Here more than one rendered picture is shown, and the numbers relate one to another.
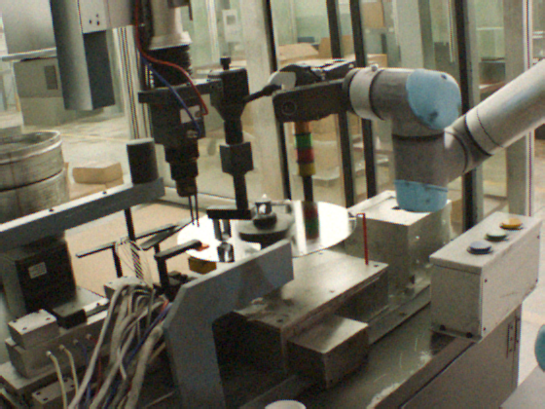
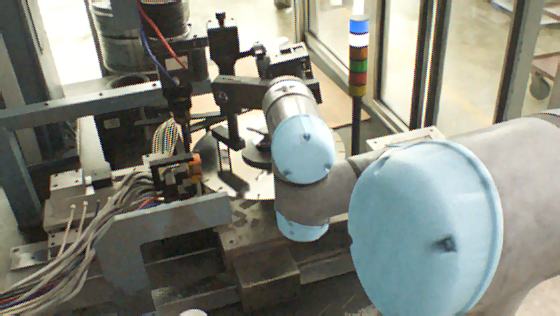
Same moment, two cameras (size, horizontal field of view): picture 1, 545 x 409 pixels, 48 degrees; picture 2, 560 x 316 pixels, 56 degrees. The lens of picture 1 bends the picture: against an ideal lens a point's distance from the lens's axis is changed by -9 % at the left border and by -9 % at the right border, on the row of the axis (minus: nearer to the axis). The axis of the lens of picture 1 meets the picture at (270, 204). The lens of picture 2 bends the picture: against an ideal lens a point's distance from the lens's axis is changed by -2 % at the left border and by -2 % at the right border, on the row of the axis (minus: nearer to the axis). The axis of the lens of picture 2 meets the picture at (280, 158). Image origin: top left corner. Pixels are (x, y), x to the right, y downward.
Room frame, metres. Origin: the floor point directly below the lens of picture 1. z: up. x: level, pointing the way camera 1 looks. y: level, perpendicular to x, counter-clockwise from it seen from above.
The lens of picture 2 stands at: (0.32, -0.46, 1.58)
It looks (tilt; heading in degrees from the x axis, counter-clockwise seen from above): 34 degrees down; 28
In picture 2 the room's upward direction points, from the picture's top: 3 degrees counter-clockwise
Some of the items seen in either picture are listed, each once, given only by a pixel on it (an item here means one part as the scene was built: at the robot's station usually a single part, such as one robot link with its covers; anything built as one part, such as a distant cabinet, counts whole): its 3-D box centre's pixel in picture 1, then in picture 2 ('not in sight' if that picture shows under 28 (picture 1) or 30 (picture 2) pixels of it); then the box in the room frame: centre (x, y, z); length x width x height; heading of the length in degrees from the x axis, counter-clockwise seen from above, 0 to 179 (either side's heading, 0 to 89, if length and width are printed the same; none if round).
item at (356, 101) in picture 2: (310, 221); (355, 131); (1.45, -0.09, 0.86); 0.02 x 0.02 x 0.22
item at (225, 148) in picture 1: (232, 115); (225, 64); (1.09, 0.05, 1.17); 0.06 x 0.05 x 0.20; 124
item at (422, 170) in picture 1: (425, 167); (312, 195); (0.87, -0.22, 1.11); 0.11 x 0.08 x 0.11; 137
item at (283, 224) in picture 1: (265, 221); (267, 146); (1.16, 0.01, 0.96); 0.11 x 0.11 x 0.03
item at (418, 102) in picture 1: (416, 99); (299, 139); (0.85, -0.21, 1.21); 0.11 x 0.08 x 0.09; 34
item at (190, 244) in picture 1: (183, 265); (176, 171); (1.02, 0.16, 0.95); 0.10 x 0.03 x 0.07; 133
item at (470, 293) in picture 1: (489, 272); not in sight; (1.11, -0.41, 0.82); 0.28 x 0.11 x 0.15; 133
